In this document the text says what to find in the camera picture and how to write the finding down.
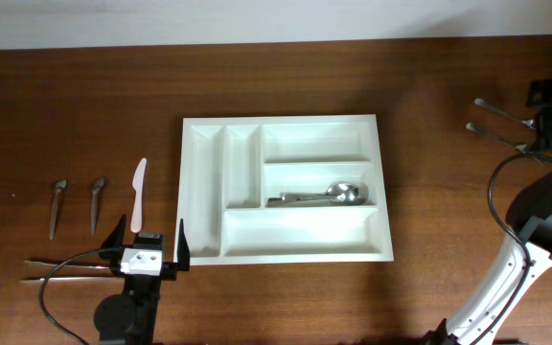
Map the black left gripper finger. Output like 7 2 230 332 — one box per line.
175 218 191 271
101 215 127 249

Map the metal fork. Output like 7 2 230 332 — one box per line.
466 123 529 152
474 98 536 129

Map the large metal spoon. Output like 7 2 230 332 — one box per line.
266 183 359 206
278 183 370 207

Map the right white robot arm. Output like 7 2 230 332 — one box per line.
174 80 552 344

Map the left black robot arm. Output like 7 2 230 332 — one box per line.
94 216 189 345

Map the small metal teaspoon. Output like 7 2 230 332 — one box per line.
90 176 105 236
49 179 67 241

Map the pink plastic knife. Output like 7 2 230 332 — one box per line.
130 157 148 233

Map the small metal teaspoon far left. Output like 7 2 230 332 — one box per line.
49 179 67 241

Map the white cutlery tray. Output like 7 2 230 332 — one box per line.
175 114 394 265

